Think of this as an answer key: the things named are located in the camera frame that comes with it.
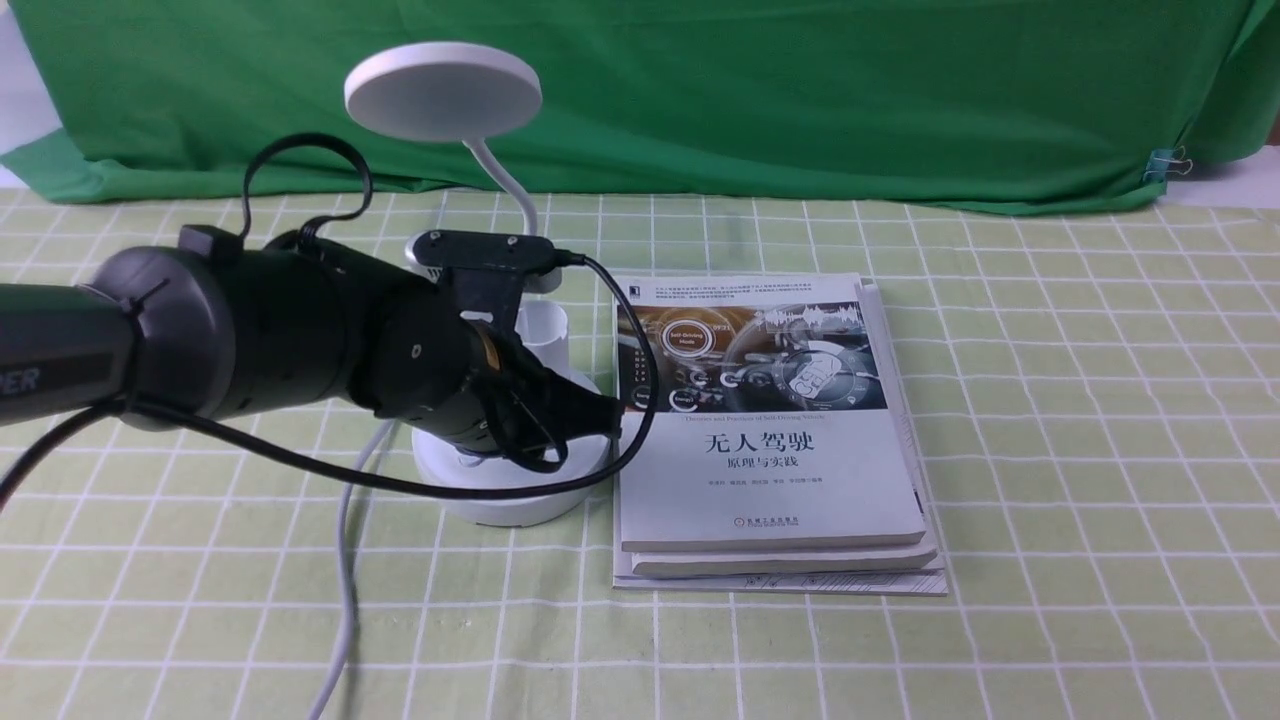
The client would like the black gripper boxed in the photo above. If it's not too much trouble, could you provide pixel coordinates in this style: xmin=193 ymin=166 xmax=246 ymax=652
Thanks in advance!
xmin=352 ymin=284 xmax=623 ymax=473

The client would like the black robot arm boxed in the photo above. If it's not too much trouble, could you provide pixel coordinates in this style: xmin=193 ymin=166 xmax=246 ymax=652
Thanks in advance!
xmin=1 ymin=225 xmax=625 ymax=473

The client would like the white desk lamp with sockets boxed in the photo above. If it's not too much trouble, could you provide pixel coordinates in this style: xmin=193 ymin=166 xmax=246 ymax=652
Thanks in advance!
xmin=344 ymin=41 xmax=612 ymax=528

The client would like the top white self-driving book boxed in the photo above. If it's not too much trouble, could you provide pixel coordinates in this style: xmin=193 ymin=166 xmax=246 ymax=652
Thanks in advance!
xmin=612 ymin=275 xmax=928 ymax=553

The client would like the bottom thin printed booklet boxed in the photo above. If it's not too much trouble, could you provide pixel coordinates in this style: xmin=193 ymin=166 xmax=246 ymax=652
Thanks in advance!
xmin=612 ymin=283 xmax=950 ymax=597

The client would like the green checkered tablecloth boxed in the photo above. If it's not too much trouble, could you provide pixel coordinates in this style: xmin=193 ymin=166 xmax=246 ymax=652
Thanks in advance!
xmin=1 ymin=195 xmax=1279 ymax=719

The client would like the green backdrop cloth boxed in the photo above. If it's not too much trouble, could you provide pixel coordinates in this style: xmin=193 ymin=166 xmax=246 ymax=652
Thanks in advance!
xmin=3 ymin=1 xmax=1277 ymax=217

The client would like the teal binder clip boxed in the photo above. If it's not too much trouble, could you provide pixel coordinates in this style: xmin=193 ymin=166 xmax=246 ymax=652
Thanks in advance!
xmin=1142 ymin=146 xmax=1194 ymax=184

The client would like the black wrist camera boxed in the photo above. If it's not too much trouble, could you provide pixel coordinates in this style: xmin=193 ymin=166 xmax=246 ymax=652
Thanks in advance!
xmin=404 ymin=229 xmax=561 ymax=331

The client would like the white lamp power cable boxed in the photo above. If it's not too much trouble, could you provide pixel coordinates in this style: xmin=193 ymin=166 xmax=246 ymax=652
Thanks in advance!
xmin=306 ymin=418 xmax=399 ymax=720

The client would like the black camera cable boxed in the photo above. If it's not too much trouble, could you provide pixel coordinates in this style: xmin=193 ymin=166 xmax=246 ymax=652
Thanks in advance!
xmin=0 ymin=133 xmax=660 ymax=512

